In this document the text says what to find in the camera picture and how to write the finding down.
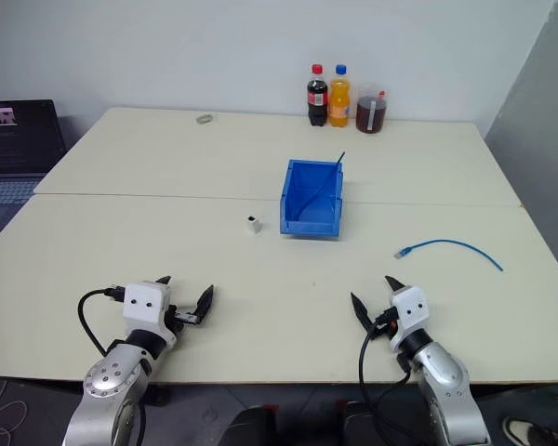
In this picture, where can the clear jar with dark liquid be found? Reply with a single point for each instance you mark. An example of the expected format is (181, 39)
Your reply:
(371, 116)

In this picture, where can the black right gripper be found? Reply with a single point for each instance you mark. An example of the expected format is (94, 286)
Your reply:
(387, 325)

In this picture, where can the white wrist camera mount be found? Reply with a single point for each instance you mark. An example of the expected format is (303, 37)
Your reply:
(411, 309)
(144, 304)

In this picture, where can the dark open laptop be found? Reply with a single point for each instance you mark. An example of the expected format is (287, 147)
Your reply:
(18, 139)

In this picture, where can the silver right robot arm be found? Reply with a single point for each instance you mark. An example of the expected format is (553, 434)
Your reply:
(446, 376)

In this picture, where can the dark rounded shape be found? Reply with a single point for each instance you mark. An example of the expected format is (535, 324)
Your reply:
(253, 427)
(353, 425)

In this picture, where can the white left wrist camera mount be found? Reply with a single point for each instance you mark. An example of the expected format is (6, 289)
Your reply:
(144, 304)

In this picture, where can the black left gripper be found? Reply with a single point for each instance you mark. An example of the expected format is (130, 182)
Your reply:
(184, 318)

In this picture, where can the cola bottle with red cap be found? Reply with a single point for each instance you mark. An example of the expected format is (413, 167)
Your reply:
(317, 100)

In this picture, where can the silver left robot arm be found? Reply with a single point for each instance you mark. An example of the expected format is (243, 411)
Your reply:
(114, 376)

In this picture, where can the white and dark shoe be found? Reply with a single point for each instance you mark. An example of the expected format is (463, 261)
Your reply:
(527, 432)

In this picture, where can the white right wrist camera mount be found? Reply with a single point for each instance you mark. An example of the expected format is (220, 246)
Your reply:
(411, 309)

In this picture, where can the orange soda bottle blue cap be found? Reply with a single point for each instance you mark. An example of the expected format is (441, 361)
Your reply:
(340, 102)

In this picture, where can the blue plastic storage bin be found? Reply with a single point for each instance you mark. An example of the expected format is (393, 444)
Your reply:
(309, 223)

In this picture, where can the small white adapter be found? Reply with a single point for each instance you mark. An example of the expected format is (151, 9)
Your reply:
(254, 226)

